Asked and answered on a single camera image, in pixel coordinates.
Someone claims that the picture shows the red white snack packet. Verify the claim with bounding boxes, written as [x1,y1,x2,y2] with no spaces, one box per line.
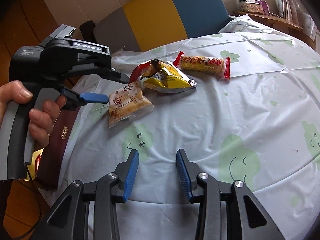
[129,60,159,83]

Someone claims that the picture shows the brown rice cracker packet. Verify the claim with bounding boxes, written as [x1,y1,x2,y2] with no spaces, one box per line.
[108,82,154,128]

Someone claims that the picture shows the person's left hand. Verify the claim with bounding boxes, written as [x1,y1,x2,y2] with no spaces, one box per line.
[1,81,67,151]

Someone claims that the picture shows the crumpled gold yellow snack bag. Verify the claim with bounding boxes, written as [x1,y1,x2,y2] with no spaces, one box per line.
[139,60,197,94]

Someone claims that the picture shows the maroon gold gift box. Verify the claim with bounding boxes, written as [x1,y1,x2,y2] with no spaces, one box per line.
[27,107,80,191]

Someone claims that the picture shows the grey yellow blue chair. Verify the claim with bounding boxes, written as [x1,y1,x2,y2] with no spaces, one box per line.
[80,0,231,53]

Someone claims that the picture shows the long red yellow snack bar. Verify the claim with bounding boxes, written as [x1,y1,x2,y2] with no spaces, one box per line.
[173,51,231,80]

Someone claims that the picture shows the white green cloud tablecloth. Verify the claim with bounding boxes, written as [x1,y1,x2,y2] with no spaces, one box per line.
[37,14,320,240]

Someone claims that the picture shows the tissue box on shelf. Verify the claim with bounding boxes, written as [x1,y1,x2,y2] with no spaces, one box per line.
[238,0,270,15]

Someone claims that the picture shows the wooden side shelf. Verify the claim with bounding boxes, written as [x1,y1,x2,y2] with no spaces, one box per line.
[233,11,316,50]

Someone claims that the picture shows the pink floral curtain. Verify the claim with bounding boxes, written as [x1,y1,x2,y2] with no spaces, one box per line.
[277,0,317,41]

